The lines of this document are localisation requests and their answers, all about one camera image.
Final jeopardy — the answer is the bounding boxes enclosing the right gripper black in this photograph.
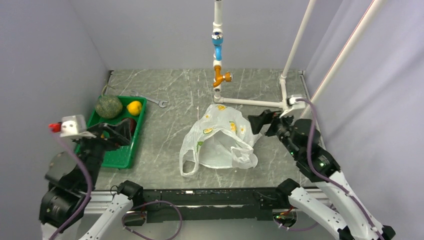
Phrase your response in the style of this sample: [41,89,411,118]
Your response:
[247,107,301,158]

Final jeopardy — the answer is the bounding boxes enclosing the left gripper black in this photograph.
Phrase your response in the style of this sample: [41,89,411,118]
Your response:
[75,117,131,188]

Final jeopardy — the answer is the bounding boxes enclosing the dark red fake fruit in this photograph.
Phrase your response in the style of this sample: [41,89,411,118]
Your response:
[128,117,137,136]

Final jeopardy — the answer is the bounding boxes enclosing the green fake melon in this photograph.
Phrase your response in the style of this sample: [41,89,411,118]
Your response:
[94,95,123,119]

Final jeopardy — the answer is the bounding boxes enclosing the yellow fake lemon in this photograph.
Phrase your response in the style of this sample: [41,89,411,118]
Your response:
[126,100,143,116]

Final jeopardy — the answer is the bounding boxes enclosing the white plastic bag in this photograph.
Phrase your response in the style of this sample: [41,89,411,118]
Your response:
[179,104,262,177]

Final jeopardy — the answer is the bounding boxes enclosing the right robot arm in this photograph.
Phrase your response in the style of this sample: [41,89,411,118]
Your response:
[248,109,396,240]

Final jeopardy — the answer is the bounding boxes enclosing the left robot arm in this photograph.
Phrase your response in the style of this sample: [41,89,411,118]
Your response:
[39,115,135,240]

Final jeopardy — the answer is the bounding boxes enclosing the green plastic tray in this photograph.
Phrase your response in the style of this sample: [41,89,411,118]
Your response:
[86,95,147,169]

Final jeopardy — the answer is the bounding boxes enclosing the silver wrench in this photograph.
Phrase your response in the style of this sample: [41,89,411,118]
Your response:
[130,90,168,108]

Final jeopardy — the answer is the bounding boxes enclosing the orange pipe valve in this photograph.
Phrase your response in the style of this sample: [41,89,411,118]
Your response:
[213,65,233,88]

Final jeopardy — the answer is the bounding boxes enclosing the blue pipe valve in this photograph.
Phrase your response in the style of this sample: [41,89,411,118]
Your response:
[211,28,224,61]

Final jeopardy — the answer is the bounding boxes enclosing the white diagonal pole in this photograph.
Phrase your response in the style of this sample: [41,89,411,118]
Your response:
[305,0,387,109]

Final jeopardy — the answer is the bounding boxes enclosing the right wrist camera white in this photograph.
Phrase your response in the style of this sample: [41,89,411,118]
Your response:
[279,94,307,118]

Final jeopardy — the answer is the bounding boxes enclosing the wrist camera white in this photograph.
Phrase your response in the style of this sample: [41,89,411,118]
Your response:
[279,94,307,118]
[48,114,96,139]

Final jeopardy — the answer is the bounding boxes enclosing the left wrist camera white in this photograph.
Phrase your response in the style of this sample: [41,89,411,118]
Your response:
[48,114,96,139]

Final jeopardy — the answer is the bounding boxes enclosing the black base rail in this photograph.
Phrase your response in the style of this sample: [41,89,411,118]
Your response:
[123,187,298,227]

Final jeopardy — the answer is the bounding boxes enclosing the white pvc pipe frame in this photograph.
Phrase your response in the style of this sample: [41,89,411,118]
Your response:
[211,0,318,110]

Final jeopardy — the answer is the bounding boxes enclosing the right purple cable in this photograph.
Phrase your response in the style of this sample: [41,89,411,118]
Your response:
[273,97,385,240]

